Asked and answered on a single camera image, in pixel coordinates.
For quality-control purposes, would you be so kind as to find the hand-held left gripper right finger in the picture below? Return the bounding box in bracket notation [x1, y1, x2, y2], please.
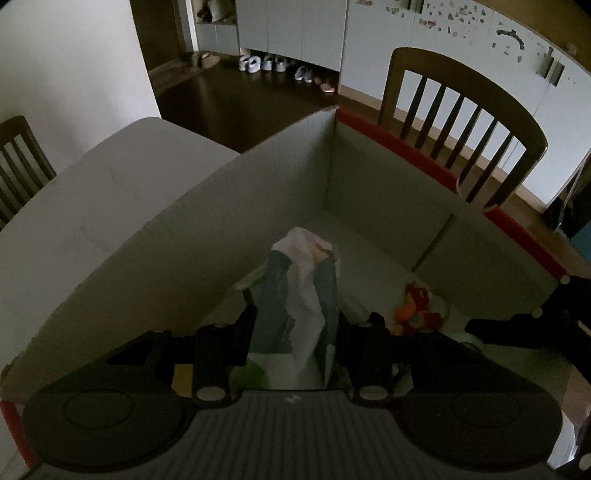
[338, 312, 491, 408]

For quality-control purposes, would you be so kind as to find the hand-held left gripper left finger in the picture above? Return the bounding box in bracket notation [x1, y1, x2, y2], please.
[107, 288, 258, 408]

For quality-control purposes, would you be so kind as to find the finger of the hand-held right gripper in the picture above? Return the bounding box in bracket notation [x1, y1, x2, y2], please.
[464, 274, 591, 352]

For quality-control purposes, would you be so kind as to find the white and blue plastic packet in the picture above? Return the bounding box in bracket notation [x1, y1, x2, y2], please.
[230, 226, 352, 391]

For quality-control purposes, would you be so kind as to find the cardboard box with red edges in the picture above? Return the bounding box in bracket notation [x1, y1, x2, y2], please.
[0, 105, 572, 468]

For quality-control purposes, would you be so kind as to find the red orange snack packet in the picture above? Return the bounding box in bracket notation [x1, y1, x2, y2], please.
[392, 281, 447, 336]

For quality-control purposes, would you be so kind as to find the brown wooden slat chair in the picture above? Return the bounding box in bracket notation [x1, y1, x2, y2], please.
[0, 115, 57, 232]
[377, 47, 549, 209]

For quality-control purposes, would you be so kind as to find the row of shoes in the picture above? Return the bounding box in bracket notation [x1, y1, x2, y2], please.
[238, 54, 336, 94]

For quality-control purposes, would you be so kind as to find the white cupboard with stickers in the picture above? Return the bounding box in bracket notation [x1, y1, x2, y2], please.
[338, 0, 591, 209]

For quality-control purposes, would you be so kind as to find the white shoe cabinet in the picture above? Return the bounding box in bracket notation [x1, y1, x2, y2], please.
[194, 0, 350, 73]

